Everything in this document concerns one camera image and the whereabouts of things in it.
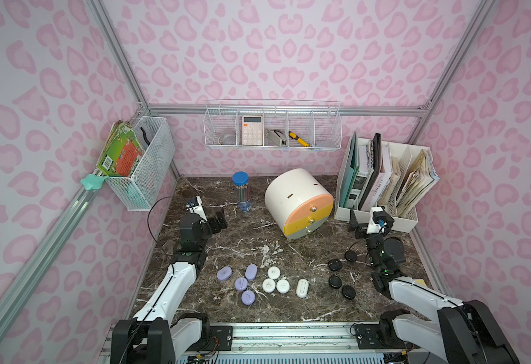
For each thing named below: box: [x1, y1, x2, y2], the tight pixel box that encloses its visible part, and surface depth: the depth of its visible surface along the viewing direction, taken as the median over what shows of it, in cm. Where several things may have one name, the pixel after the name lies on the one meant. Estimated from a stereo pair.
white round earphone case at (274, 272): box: [267, 266, 281, 280], surface depth 87 cm
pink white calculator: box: [241, 115, 264, 146], surface depth 97 cm
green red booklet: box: [96, 119, 145, 178], surface depth 73 cm
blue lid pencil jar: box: [232, 171, 252, 213], surface depth 97 cm
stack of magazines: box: [378, 148, 440, 218], surface depth 91 cm
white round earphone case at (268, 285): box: [261, 278, 276, 293], surface depth 84 cm
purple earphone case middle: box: [234, 276, 249, 292], surface depth 85 cm
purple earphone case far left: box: [216, 266, 233, 282], surface depth 88 cm
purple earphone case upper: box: [245, 263, 258, 281], surface depth 88 cm
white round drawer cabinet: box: [264, 168, 335, 239], surface depth 89 cm
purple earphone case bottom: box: [241, 289, 256, 306], surface depth 82 cm
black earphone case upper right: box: [344, 250, 358, 263], surface depth 92 cm
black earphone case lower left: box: [328, 274, 343, 289], surface depth 86 cm
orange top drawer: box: [285, 193, 335, 225], surface depth 82 cm
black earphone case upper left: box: [326, 258, 343, 272], surface depth 90 cm
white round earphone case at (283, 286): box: [276, 279, 291, 295], surface depth 84 cm
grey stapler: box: [264, 128, 287, 147], surface depth 100 cm
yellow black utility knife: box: [288, 130, 314, 148], surface depth 100 cm
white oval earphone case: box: [295, 279, 309, 299], surface depth 83 cm
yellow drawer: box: [283, 203, 335, 236], surface depth 88 cm
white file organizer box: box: [333, 137, 434, 233], surface depth 95 cm
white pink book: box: [360, 144, 393, 213], surface depth 90 cm
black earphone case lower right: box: [342, 285, 356, 300], surface depth 83 cm
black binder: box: [358, 132, 382, 211], surface depth 88 cm
